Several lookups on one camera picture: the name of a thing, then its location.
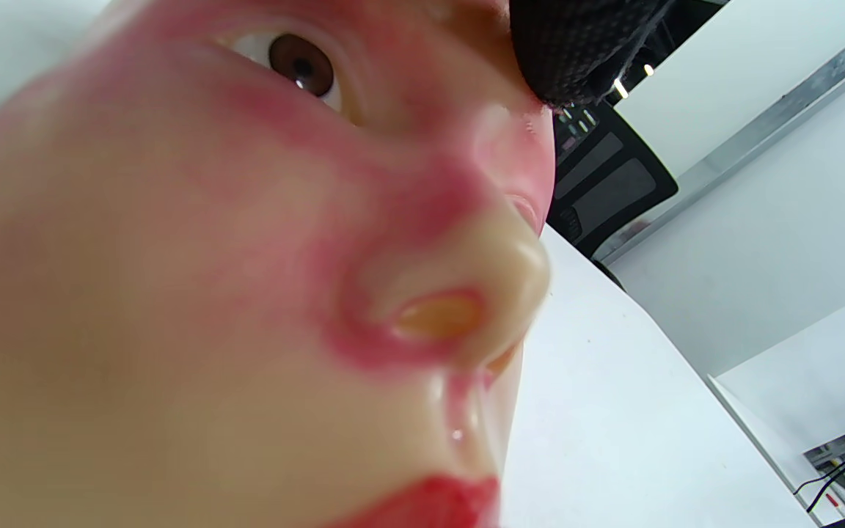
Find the person's left hand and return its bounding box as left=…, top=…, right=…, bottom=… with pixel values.
left=508, top=0, right=678, bottom=109

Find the black office chair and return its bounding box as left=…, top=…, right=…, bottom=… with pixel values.
left=546, top=0, right=731, bottom=290

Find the mannequin head with red makeup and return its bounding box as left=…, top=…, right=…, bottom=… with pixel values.
left=0, top=0, right=557, bottom=528

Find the silver metal wall rail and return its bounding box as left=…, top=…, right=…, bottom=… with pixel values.
left=593, top=11, right=845, bottom=265

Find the black cable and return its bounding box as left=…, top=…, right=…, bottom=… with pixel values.
left=793, top=411, right=845, bottom=514

